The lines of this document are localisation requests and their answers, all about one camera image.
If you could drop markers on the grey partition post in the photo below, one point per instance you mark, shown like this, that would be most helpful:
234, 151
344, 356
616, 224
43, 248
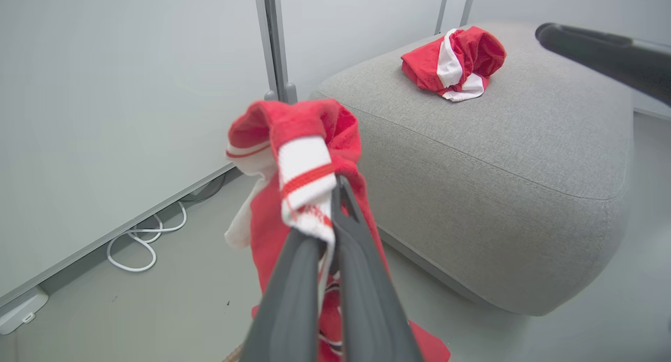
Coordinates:
442, 8
468, 3
275, 42

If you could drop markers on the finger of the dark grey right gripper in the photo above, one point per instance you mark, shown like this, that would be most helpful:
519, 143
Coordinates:
618, 58

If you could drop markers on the grey fabric ottoman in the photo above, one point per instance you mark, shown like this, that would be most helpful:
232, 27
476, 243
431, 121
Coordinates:
498, 184

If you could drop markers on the white partition foot bracket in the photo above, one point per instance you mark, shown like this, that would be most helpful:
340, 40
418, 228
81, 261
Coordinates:
21, 309

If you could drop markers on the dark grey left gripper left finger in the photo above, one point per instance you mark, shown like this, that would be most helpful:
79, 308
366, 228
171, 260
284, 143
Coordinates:
288, 309

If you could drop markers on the red and white garment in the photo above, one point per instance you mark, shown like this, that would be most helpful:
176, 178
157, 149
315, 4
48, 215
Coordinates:
314, 121
472, 53

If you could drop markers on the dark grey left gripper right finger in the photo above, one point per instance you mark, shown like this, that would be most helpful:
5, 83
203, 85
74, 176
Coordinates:
367, 309

